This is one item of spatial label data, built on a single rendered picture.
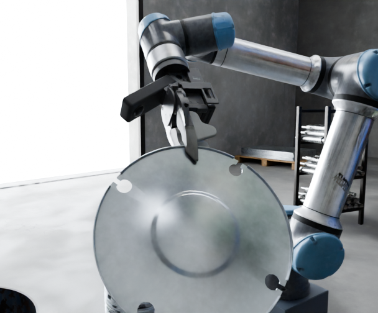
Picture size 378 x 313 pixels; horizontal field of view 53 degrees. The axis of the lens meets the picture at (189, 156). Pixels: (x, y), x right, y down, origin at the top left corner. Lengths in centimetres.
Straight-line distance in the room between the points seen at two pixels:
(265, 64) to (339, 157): 28
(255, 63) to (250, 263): 54
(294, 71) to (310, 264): 46
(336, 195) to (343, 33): 747
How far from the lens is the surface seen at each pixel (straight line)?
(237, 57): 95
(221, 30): 81
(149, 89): 67
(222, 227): 57
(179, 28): 79
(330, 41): 840
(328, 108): 299
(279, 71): 98
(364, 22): 819
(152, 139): 563
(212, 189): 59
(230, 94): 686
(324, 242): 90
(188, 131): 60
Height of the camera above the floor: 95
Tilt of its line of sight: 7 degrees down
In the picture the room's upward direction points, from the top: straight up
